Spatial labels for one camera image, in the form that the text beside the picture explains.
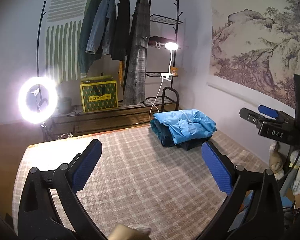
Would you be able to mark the grey plaid long coat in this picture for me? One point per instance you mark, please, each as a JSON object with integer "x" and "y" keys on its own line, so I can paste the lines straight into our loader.
{"x": 135, "y": 76}

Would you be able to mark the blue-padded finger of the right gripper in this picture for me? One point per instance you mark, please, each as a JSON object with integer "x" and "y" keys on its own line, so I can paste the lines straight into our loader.
{"x": 268, "y": 111}

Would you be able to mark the beige plaid bed cover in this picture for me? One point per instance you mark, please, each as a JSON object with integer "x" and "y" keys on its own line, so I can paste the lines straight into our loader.
{"x": 136, "y": 181}

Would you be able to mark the light blue striped garment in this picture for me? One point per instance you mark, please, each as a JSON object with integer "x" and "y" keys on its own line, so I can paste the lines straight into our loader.
{"x": 185, "y": 125}

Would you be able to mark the dark teal folded garment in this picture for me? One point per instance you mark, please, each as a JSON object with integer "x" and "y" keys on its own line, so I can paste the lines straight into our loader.
{"x": 165, "y": 137}

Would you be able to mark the bright ring light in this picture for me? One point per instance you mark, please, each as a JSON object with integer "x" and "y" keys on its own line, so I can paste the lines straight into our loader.
{"x": 37, "y": 99}

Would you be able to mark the dark green hanging jacket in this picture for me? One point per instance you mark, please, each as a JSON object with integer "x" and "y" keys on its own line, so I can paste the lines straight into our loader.
{"x": 85, "y": 60}

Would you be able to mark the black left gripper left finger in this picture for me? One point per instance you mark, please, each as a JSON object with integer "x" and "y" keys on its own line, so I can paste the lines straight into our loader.
{"x": 38, "y": 217}

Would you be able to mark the small brown teddy bear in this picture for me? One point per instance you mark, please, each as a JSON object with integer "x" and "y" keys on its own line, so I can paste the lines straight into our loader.
{"x": 174, "y": 71}

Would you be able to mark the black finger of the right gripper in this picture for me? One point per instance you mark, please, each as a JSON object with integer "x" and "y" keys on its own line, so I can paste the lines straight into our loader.
{"x": 251, "y": 117}

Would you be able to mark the black hanging coat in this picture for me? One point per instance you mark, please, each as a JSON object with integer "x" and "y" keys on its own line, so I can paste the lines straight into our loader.
{"x": 121, "y": 35}

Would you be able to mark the landscape painting wall tapestry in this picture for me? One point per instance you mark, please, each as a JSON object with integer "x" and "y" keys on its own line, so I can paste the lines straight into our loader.
{"x": 260, "y": 51}

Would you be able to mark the yellow green patterned box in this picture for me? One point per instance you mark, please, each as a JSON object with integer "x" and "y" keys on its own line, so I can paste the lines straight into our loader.
{"x": 99, "y": 96}

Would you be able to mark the blue denim hanging jacket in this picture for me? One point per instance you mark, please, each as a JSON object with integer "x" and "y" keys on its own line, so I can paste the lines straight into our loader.
{"x": 103, "y": 28}

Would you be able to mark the dark round pot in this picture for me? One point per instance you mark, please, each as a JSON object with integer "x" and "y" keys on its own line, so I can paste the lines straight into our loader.
{"x": 64, "y": 105}

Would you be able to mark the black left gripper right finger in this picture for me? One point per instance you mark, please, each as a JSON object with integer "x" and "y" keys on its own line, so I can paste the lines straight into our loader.
{"x": 253, "y": 207}

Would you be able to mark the plush toy beside bed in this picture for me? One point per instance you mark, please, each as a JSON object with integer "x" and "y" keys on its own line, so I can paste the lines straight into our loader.
{"x": 275, "y": 161}

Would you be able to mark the green striped wall art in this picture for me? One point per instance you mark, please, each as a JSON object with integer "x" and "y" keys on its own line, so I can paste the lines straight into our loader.
{"x": 63, "y": 27}

